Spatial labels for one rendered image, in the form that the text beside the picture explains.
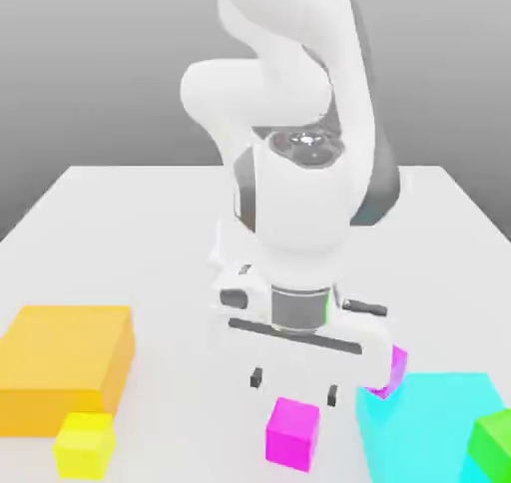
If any large orange box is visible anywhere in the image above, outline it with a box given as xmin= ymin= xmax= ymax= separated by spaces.
xmin=0 ymin=304 xmax=136 ymax=439

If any large cyan box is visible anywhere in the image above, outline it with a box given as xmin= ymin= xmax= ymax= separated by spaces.
xmin=354 ymin=371 xmax=511 ymax=483

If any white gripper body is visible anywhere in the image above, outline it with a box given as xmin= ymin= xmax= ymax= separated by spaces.
xmin=208 ymin=310 xmax=395 ymax=391

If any small magenta cube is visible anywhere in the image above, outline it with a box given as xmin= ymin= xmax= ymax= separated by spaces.
xmin=264 ymin=396 xmax=321 ymax=473
xmin=365 ymin=344 xmax=409 ymax=401

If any small yellow cube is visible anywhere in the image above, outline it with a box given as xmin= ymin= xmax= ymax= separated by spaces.
xmin=52 ymin=411 xmax=117 ymax=481

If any small green cube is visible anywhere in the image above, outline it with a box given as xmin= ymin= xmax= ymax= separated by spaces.
xmin=466 ymin=408 xmax=511 ymax=483

